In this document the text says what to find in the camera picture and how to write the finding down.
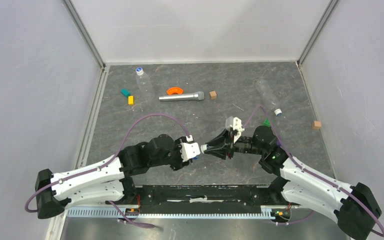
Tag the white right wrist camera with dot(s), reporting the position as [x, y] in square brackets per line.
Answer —
[234, 126]

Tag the yellow rectangular block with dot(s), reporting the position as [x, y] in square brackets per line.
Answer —
[131, 100]

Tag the teal rectangular block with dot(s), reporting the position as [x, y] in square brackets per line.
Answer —
[125, 92]

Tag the green toy brick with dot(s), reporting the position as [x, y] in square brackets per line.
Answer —
[267, 123]

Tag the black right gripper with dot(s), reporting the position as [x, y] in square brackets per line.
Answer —
[221, 153]

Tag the silver microphone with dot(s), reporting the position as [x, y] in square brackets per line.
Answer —
[195, 96]

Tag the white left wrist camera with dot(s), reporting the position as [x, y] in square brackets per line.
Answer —
[189, 149]

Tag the clear bottle with blue-white cap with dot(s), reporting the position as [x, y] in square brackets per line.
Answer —
[145, 84]

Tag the orange curved pipe piece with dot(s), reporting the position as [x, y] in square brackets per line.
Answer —
[175, 91]

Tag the brown cube near right wall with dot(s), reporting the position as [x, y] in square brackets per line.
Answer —
[316, 125]

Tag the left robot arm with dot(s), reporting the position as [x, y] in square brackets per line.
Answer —
[111, 178]

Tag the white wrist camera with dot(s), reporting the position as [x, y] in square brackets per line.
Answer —
[189, 149]
[234, 126]

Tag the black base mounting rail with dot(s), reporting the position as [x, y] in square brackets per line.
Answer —
[205, 199]

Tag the brown wooden cube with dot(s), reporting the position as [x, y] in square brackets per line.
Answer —
[213, 95]

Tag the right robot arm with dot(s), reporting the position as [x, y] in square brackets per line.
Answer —
[352, 207]

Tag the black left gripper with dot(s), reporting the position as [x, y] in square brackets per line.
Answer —
[180, 164]

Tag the clear bottle lying right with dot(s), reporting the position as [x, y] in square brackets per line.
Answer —
[269, 99]

